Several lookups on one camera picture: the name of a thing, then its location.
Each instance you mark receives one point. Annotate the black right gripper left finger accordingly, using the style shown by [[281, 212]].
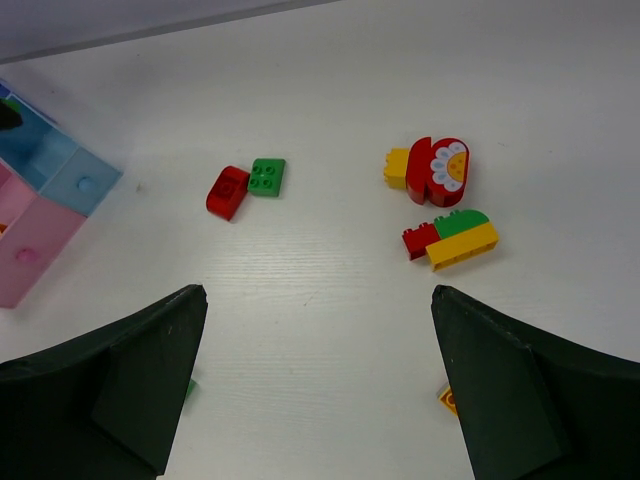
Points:
[[106, 404]]

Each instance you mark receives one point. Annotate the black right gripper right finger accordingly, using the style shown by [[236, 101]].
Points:
[[533, 405]]

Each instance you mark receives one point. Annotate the green number two lego cube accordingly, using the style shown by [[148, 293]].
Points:
[[191, 387]]

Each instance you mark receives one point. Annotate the red curved lego brick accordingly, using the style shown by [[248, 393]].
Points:
[[228, 192]]

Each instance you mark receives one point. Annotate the green lego plate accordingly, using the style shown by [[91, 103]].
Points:
[[266, 177]]

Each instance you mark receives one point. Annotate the long yellow lego brick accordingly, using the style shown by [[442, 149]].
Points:
[[462, 246]]

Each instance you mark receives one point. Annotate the pink container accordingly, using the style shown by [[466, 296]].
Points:
[[34, 230]]

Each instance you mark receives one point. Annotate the green curved lego brick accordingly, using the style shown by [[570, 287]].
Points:
[[459, 221]]

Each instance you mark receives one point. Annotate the small red lego brick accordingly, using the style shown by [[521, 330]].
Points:
[[417, 240]]

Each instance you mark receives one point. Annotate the light blue container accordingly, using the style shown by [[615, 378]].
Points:
[[51, 162]]

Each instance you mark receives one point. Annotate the small yellow lego brick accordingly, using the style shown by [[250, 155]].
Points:
[[395, 169]]

